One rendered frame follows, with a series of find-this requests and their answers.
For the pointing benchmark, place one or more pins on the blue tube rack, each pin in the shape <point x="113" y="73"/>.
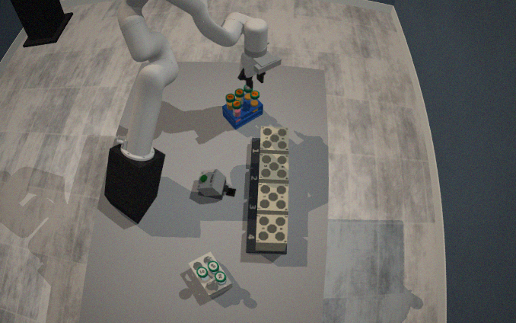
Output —
<point x="245" y="116"/>

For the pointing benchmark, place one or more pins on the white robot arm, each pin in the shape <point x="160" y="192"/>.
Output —
<point x="163" y="68"/>

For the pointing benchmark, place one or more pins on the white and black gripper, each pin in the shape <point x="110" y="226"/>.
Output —
<point x="247" y="70"/>

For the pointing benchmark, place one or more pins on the clear plastic tube rack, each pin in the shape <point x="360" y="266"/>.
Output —
<point x="214" y="289"/>

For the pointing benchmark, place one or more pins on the clear tube with green cap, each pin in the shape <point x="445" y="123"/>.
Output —
<point x="220" y="278"/>
<point x="213" y="267"/>
<point x="202" y="272"/>

